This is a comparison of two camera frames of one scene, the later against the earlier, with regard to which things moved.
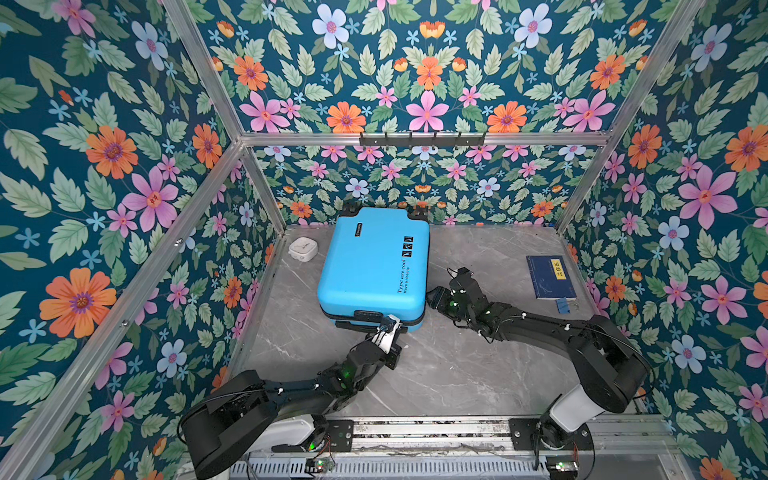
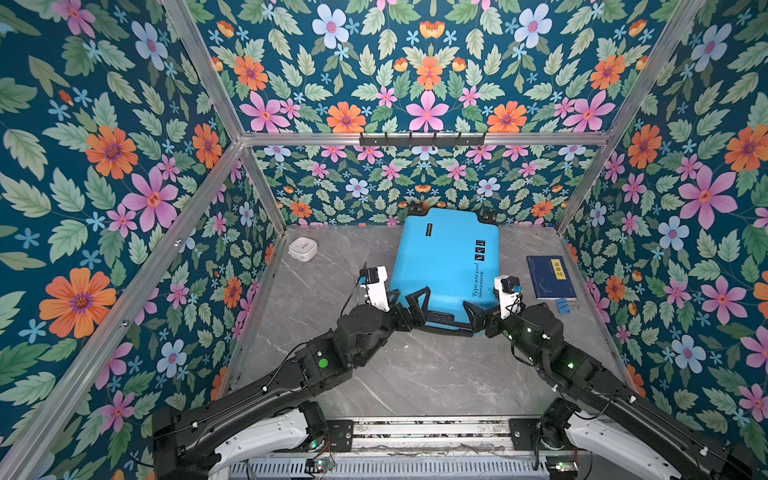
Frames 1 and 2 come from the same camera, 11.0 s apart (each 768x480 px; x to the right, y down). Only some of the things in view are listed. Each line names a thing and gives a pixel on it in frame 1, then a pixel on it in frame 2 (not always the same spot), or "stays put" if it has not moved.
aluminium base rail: (612, 437) stays put
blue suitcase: (376, 264) to (446, 258)
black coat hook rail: (421, 141) stays put
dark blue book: (550, 277) stays put
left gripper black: (395, 357) to (411, 322)
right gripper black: (439, 298) to (481, 319)
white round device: (303, 249) stays put
